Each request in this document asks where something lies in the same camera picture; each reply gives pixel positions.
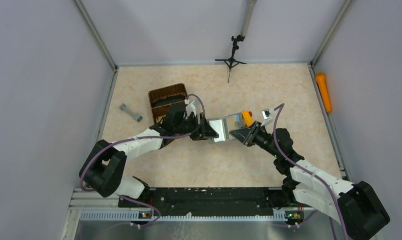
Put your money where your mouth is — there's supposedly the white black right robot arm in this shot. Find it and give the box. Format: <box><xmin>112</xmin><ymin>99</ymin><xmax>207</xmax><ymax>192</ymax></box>
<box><xmin>229</xmin><ymin>122</ymin><xmax>391</xmax><ymax>240</ymax></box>

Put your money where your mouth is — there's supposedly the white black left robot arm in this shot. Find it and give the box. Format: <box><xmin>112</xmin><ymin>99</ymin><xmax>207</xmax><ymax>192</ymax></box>
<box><xmin>79</xmin><ymin>103</ymin><xmax>219</xmax><ymax>199</ymax></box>

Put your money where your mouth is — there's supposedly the brown wicker basket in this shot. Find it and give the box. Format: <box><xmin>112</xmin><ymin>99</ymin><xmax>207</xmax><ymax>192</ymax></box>
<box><xmin>148</xmin><ymin>83</ymin><xmax>188</xmax><ymax>124</ymax></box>

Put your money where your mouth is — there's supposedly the yellow red toy brick car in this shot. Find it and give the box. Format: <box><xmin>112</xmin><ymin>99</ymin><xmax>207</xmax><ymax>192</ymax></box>
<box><xmin>238</xmin><ymin>110</ymin><xmax>254</xmax><ymax>127</ymax></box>

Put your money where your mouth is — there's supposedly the grey dumbbell-shaped plastic part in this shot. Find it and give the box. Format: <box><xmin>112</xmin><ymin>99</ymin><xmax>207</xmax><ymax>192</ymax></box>
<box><xmin>119</xmin><ymin>103</ymin><xmax>143</xmax><ymax>123</ymax></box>

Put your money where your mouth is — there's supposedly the orange flashlight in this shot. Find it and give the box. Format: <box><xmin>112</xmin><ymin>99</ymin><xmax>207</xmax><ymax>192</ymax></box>
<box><xmin>316</xmin><ymin>72</ymin><xmax>332</xmax><ymax>113</ymax></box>

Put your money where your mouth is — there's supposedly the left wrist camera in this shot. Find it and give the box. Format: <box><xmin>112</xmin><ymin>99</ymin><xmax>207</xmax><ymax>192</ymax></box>
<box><xmin>184</xmin><ymin>99</ymin><xmax>200</xmax><ymax>118</ymax></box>

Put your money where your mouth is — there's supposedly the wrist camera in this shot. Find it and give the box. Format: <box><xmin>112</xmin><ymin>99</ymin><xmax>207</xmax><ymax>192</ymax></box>
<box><xmin>184</xmin><ymin>99</ymin><xmax>200</xmax><ymax>118</ymax></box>
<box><xmin>261</xmin><ymin>108</ymin><xmax>276</xmax><ymax>127</ymax></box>

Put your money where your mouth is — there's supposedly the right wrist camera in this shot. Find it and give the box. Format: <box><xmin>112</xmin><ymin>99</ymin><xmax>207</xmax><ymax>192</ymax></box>
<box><xmin>261</xmin><ymin>108</ymin><xmax>276</xmax><ymax>127</ymax></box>

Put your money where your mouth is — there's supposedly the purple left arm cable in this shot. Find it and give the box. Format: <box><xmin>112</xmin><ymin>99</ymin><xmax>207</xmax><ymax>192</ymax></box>
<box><xmin>79</xmin><ymin>93</ymin><xmax>206</xmax><ymax>229</ymax></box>

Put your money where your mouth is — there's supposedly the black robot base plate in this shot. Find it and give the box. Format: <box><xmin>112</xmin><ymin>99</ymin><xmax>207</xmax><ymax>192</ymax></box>
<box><xmin>118</xmin><ymin>187</ymin><xmax>316</xmax><ymax>210</ymax></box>

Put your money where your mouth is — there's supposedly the black camera tripod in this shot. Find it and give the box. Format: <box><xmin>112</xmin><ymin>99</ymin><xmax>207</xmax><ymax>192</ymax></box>
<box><xmin>215</xmin><ymin>0</ymin><xmax>258</xmax><ymax>83</ymax></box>

